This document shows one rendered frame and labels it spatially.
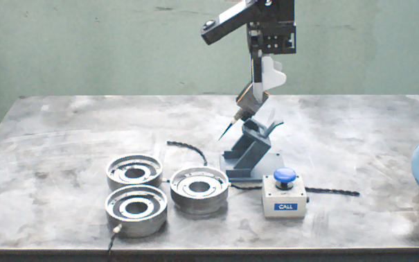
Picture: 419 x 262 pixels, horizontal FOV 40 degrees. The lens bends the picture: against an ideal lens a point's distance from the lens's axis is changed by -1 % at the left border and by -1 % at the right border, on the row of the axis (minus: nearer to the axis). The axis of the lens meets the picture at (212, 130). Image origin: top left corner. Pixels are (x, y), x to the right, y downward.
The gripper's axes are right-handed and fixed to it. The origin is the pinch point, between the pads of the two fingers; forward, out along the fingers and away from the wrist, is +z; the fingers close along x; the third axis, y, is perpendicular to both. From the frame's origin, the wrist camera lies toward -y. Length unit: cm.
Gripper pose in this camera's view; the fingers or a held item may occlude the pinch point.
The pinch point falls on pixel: (255, 93)
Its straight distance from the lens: 109.3
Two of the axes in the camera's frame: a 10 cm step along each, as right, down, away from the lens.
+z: 0.7, 8.8, 4.7
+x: -0.3, -4.7, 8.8
